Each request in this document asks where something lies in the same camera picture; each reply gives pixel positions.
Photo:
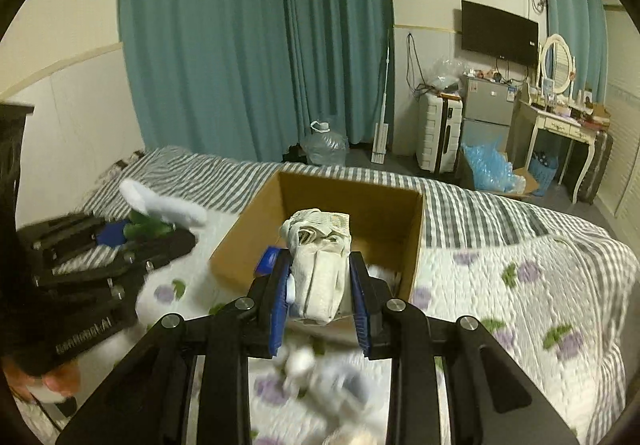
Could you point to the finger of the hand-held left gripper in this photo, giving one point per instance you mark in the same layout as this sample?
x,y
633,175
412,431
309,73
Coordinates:
x,y
165,245
111,234

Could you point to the white oval mirror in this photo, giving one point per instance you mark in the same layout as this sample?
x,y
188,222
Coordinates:
x,y
556,62

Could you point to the narrow teal curtain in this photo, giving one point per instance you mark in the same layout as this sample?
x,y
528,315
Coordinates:
x,y
570,10

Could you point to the blue plastic bags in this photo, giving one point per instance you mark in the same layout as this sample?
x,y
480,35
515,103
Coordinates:
x,y
487,170

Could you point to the white vanity desk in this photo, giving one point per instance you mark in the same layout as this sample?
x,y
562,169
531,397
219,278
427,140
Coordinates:
x,y
550,122

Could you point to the dark suitcase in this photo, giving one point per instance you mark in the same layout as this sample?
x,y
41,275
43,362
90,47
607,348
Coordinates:
x,y
597,165

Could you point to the grey striped bedsheet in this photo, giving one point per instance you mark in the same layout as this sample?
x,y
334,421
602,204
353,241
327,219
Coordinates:
x,y
225,180

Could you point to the white grey sock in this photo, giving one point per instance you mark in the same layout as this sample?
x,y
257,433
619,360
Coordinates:
x,y
320,380

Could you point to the brown cardboard box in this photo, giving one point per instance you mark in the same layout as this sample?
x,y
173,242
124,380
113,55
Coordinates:
x,y
350,205

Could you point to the person's left hand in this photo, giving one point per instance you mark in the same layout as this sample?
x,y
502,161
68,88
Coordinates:
x,y
60,377

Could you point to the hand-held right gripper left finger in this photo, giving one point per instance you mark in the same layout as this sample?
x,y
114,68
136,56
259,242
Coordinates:
x,y
281,301

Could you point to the black wall television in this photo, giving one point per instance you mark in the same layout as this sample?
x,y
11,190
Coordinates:
x,y
500,32

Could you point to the small open cardboard box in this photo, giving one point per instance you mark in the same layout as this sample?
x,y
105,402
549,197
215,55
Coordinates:
x,y
527,185

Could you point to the white louvered wardrobe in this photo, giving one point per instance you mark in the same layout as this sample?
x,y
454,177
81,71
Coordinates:
x,y
625,125

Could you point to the wide teal curtain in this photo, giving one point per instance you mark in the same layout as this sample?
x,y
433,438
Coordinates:
x,y
225,40

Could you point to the white flat mop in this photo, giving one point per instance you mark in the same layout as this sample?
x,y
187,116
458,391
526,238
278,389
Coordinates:
x,y
381,140

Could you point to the white and green sock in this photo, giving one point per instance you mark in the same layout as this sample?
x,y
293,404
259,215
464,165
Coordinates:
x,y
160,210

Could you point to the clear plastic bag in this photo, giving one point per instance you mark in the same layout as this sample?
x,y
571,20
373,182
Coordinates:
x,y
445,72

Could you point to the white floral quilt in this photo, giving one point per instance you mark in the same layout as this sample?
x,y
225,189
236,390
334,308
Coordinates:
x,y
500,285

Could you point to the blue plastic basket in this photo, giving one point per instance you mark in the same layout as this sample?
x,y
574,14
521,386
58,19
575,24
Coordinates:
x,y
544,175

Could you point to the white suitcase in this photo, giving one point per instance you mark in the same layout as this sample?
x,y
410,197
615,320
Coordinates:
x,y
435,135

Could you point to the clear water jug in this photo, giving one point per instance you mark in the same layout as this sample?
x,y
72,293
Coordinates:
x,y
324,145

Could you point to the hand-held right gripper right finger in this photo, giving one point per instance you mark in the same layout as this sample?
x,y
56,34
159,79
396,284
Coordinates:
x,y
359,301

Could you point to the silver small fridge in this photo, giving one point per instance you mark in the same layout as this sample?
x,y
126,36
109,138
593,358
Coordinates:
x,y
487,115

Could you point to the dark wooden cabinet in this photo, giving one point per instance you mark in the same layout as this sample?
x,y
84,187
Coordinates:
x,y
12,150

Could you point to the beige cloth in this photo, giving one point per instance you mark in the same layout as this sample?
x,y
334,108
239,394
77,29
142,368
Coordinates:
x,y
322,270
352,438

